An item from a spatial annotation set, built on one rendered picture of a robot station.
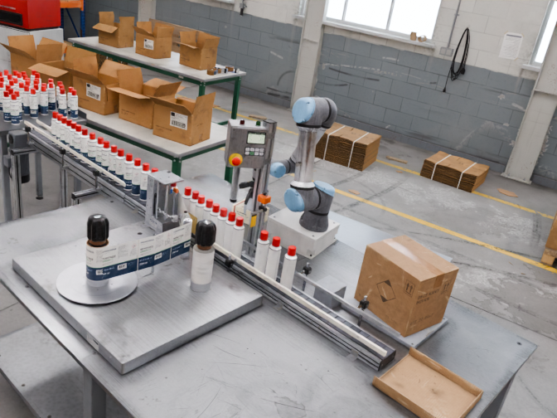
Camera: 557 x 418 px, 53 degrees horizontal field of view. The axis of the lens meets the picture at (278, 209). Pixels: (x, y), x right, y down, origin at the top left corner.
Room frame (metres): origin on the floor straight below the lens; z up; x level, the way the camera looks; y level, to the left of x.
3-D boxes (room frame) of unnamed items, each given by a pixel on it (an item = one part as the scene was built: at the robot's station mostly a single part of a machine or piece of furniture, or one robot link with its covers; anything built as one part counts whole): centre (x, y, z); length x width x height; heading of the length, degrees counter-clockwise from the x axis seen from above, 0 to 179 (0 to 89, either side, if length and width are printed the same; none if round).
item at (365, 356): (2.18, 0.15, 0.85); 1.65 x 0.11 x 0.05; 51
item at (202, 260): (1.92, 0.27, 1.03); 0.09 x 0.09 x 0.30
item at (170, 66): (6.84, 1.79, 0.39); 2.20 x 0.80 x 0.78; 62
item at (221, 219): (2.25, 0.24, 0.98); 0.05 x 0.05 x 0.20
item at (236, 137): (2.31, 0.18, 1.38); 0.17 x 0.10 x 0.19; 106
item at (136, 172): (2.68, 0.77, 0.98); 0.05 x 0.05 x 0.20
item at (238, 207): (2.70, 0.15, 0.87); 0.16 x 0.12 x 0.07; 62
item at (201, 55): (6.55, 1.23, 0.97); 0.43 x 0.42 x 0.37; 148
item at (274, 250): (2.05, -0.01, 0.98); 0.05 x 0.05 x 0.20
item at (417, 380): (1.56, -0.62, 0.85); 0.30 x 0.26 x 0.04; 51
